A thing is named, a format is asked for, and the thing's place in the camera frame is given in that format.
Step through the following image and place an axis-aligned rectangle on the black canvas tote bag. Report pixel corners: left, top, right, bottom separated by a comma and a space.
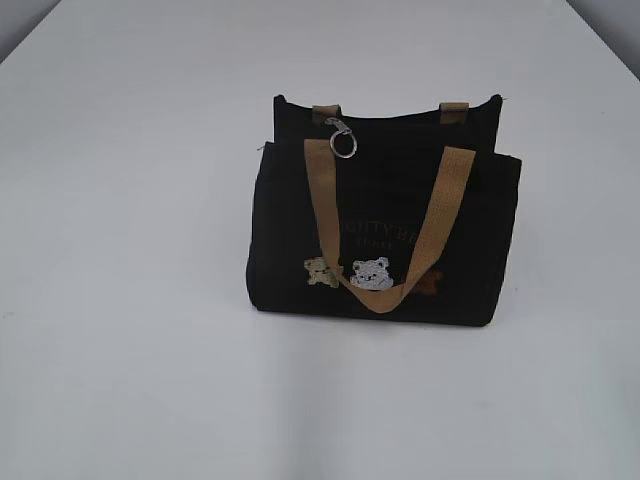
246, 95, 522, 327

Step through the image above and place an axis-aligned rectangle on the silver key ring clasp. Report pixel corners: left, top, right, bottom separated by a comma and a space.
324, 117, 358, 159

